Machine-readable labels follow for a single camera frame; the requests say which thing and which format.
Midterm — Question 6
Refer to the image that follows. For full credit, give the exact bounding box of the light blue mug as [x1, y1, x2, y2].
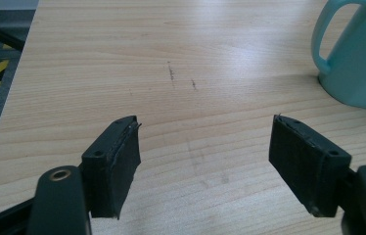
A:
[311, 0, 366, 110]

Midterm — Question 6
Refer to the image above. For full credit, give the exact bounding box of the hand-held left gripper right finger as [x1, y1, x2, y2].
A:
[268, 114, 352, 218]

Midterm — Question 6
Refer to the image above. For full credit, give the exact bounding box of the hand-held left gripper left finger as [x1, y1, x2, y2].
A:
[80, 115, 142, 220]

